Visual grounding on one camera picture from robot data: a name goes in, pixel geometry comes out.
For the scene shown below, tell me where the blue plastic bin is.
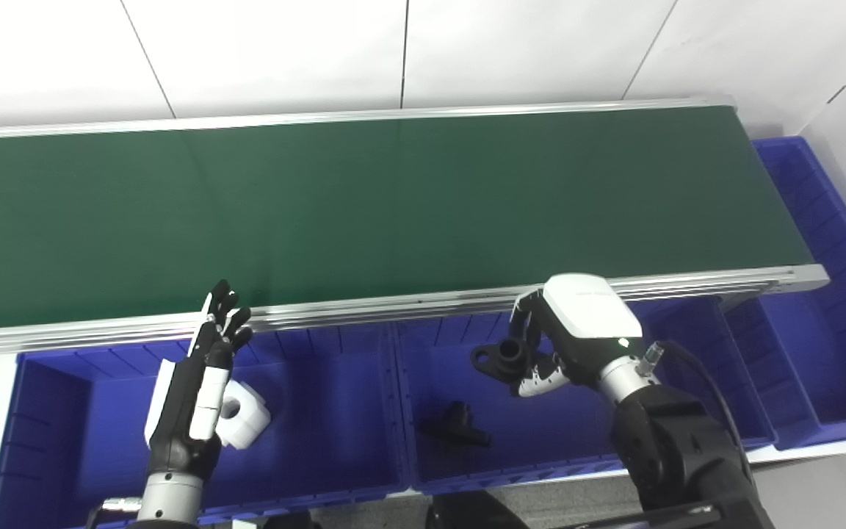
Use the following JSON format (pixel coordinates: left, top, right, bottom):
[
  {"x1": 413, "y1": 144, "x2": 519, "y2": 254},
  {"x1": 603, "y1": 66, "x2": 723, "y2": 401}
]
[
  {"x1": 720, "y1": 136, "x2": 846, "y2": 451},
  {"x1": 0, "y1": 322, "x2": 412, "y2": 529},
  {"x1": 391, "y1": 296, "x2": 777, "y2": 495}
]

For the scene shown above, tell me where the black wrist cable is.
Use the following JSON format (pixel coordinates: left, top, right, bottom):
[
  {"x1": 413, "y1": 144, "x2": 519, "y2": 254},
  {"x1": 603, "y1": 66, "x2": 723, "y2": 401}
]
[{"x1": 642, "y1": 339, "x2": 756, "y2": 482}]

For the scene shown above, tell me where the black flange part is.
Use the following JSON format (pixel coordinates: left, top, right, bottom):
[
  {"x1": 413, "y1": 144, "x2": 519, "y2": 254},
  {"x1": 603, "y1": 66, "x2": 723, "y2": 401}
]
[
  {"x1": 419, "y1": 400, "x2": 492, "y2": 450},
  {"x1": 470, "y1": 336, "x2": 535, "y2": 384}
]

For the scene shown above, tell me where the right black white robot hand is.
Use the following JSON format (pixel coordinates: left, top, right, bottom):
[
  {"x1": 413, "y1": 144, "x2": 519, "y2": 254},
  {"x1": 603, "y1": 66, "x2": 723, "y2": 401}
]
[{"x1": 508, "y1": 273, "x2": 645, "y2": 399}]

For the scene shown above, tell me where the white block part with hole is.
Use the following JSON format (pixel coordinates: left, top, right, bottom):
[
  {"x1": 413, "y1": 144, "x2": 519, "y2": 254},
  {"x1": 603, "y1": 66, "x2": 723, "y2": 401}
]
[{"x1": 215, "y1": 380, "x2": 272, "y2": 451}]

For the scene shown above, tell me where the black robot torso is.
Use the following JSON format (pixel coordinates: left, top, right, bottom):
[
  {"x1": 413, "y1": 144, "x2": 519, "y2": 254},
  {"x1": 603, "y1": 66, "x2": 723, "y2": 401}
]
[{"x1": 424, "y1": 490, "x2": 532, "y2": 529}]

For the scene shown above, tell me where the green conveyor belt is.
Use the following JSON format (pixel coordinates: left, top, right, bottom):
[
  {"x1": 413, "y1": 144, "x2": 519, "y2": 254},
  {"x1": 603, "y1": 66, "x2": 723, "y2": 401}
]
[
  {"x1": 0, "y1": 105, "x2": 815, "y2": 334},
  {"x1": 0, "y1": 95, "x2": 831, "y2": 360}
]

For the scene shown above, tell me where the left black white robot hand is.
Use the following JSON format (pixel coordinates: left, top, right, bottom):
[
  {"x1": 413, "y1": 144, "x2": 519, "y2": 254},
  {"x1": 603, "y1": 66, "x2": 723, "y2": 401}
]
[{"x1": 143, "y1": 278, "x2": 254, "y2": 480}]

